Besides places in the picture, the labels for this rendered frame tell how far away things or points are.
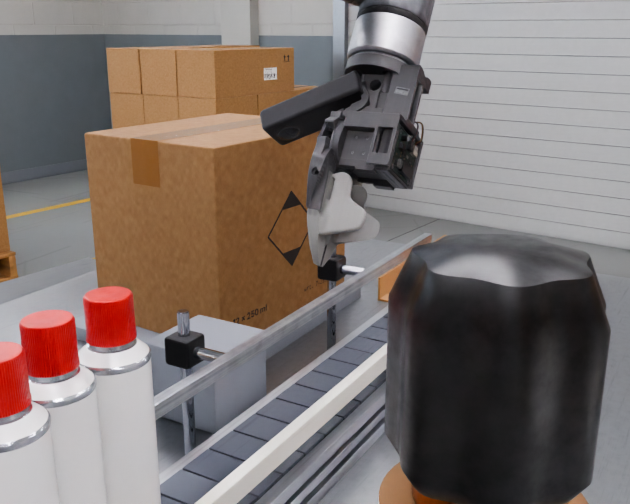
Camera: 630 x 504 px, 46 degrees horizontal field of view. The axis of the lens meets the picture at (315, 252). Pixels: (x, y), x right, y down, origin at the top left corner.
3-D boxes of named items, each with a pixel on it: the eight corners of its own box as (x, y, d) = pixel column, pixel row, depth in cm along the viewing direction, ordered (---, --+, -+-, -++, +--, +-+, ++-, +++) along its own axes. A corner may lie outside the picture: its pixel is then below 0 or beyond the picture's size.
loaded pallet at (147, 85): (215, 263, 413) (206, 50, 380) (113, 240, 458) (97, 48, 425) (332, 219, 508) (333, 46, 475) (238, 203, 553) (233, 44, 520)
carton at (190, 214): (221, 354, 97) (213, 147, 89) (99, 315, 110) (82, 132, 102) (345, 290, 121) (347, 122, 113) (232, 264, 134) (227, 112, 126)
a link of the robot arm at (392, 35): (343, 12, 76) (373, 51, 83) (332, 53, 75) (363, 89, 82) (412, 11, 72) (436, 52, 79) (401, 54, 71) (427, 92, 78)
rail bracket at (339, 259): (364, 367, 98) (366, 247, 93) (316, 355, 101) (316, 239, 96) (375, 358, 100) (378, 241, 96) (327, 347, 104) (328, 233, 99)
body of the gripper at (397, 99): (384, 170, 69) (414, 52, 71) (305, 162, 73) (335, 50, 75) (411, 197, 75) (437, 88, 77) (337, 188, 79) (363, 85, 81)
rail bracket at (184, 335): (227, 483, 73) (221, 327, 68) (170, 462, 76) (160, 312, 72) (246, 467, 75) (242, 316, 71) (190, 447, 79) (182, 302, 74)
